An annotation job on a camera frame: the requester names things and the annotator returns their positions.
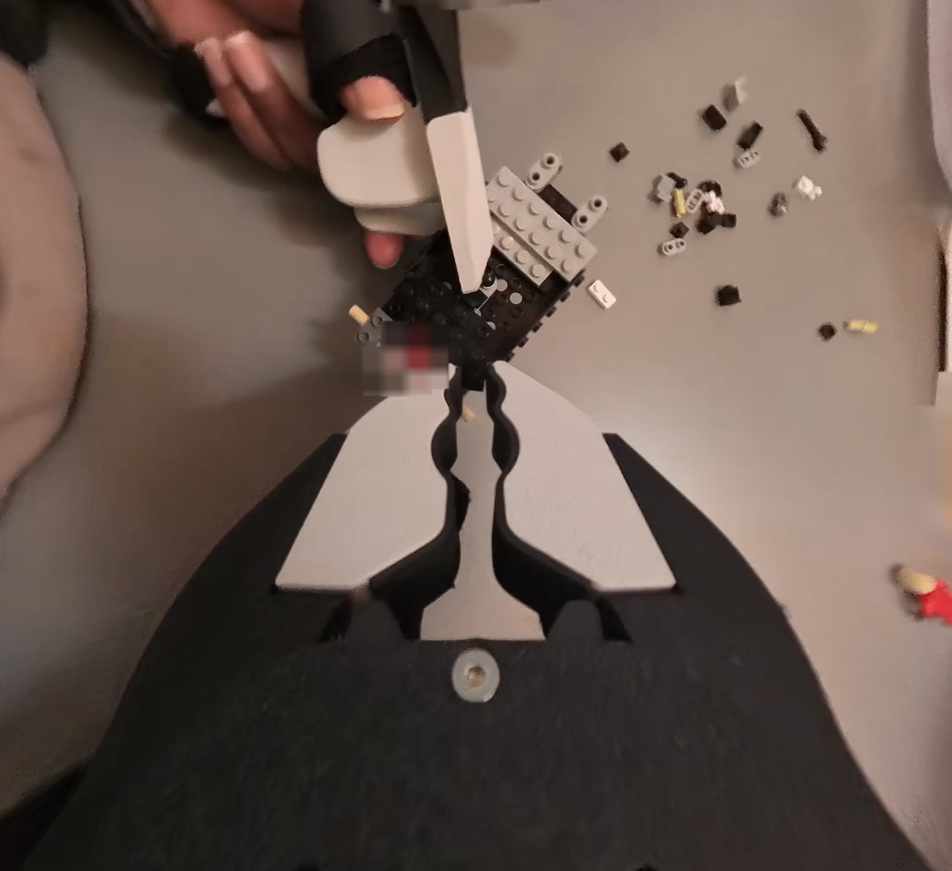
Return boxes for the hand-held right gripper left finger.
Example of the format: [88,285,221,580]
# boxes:
[274,364,477,640]

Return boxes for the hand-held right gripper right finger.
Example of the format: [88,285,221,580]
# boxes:
[485,361,679,640]

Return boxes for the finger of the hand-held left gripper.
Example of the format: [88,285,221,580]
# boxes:
[425,105,498,295]

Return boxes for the toy brick car chassis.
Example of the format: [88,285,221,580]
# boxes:
[348,153,611,426]

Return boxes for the pile of small toy bricks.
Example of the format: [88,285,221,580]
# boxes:
[651,172,739,258]

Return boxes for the red toy minifigure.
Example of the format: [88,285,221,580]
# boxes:
[891,563,952,624]

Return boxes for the person's beige sweatshirt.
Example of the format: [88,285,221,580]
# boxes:
[0,60,94,515]

